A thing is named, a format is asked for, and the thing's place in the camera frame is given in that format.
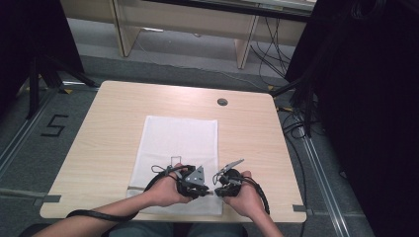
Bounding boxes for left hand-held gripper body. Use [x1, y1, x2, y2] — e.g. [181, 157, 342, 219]
[175, 165, 210, 200]

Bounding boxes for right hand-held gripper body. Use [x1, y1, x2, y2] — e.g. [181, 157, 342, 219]
[213, 158, 245, 198]

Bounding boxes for white cloth towel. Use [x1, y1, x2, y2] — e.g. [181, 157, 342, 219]
[126, 115, 224, 217]

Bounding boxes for person's right hand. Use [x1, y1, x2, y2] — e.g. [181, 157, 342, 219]
[221, 170, 267, 220]

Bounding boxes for person's left hand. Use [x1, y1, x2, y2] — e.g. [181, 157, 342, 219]
[143, 162, 196, 208]

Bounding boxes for person's legs in jeans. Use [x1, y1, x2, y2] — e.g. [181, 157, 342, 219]
[108, 221, 249, 237]

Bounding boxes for black tape floor mark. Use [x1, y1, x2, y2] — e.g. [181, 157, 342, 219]
[41, 114, 70, 138]

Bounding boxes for black curtain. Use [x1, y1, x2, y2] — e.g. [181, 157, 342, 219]
[284, 0, 419, 237]
[0, 0, 85, 117]

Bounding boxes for light wooden background desk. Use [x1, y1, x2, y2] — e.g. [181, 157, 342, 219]
[60, 0, 318, 70]

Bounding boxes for black metal stand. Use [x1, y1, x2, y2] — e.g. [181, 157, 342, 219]
[25, 53, 101, 120]

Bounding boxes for black sleeved right gripper cable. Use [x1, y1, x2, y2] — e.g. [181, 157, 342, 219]
[230, 176, 271, 215]

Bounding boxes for black floor cables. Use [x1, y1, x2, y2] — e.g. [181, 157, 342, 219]
[276, 104, 314, 237]

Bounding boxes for bundle of black hanging cables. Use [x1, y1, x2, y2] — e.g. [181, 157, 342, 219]
[249, 16, 297, 81]

